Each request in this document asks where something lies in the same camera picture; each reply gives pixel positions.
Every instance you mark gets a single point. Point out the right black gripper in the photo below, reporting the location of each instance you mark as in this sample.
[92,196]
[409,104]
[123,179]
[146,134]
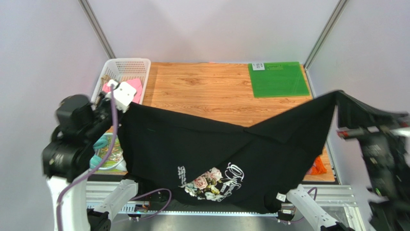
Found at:
[349,113]

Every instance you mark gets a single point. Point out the black floral t shirt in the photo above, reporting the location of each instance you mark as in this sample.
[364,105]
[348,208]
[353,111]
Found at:
[207,162]

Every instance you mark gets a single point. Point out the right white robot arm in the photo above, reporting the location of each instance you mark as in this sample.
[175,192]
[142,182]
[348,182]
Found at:
[381,135]

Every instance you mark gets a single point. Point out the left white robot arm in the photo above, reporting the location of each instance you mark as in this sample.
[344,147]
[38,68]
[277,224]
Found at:
[66,162]

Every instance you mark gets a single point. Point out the folded orange t shirt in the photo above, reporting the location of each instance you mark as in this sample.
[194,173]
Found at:
[318,168]

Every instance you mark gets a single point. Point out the green cutting mat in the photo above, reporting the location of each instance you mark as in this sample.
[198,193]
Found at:
[283,79]

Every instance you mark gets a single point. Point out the white label sticker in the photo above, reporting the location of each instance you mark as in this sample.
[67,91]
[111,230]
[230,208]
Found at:
[258,66]

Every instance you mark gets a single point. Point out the light pink shirt in basket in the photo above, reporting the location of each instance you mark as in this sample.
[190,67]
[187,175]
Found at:
[136,83]

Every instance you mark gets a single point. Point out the white plastic basket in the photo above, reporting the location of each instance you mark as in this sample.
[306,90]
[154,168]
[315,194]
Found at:
[123,69]

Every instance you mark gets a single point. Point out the beige cloth in basket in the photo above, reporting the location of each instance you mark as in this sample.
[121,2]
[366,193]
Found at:
[104,79]

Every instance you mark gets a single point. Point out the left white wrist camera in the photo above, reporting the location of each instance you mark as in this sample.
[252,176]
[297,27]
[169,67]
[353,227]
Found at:
[122,93]

